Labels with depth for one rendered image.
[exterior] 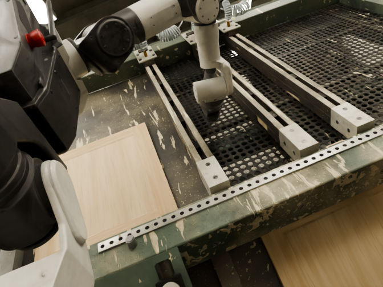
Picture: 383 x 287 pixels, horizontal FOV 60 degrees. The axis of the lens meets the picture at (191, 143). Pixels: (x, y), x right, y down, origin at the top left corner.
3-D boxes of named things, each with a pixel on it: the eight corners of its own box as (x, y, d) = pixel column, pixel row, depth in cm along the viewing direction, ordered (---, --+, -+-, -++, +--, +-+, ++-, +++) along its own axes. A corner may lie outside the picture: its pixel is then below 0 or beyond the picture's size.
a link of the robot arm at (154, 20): (183, -28, 93) (117, 5, 86) (212, -29, 83) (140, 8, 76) (195, 13, 100) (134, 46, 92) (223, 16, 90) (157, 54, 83)
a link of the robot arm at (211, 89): (227, 105, 114) (232, 94, 103) (196, 112, 113) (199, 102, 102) (219, 75, 116) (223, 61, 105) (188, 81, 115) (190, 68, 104)
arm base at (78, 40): (147, 54, 77) (122, 7, 72) (101, 83, 73) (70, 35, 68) (125, 57, 90) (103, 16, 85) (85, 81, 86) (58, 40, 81)
